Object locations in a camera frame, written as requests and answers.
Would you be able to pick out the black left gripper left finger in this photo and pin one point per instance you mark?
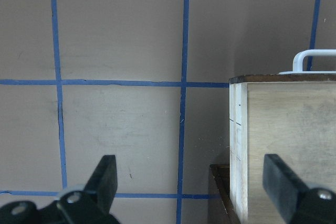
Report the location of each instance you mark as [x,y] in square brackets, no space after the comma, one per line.
[92,204]

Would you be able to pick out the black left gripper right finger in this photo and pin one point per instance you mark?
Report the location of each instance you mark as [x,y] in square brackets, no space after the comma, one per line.
[295,201]

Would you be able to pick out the wooden drawer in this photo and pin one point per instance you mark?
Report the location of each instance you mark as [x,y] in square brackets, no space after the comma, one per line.
[291,115]

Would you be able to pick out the white drawer handle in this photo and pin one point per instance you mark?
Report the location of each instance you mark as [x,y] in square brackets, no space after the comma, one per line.
[299,58]

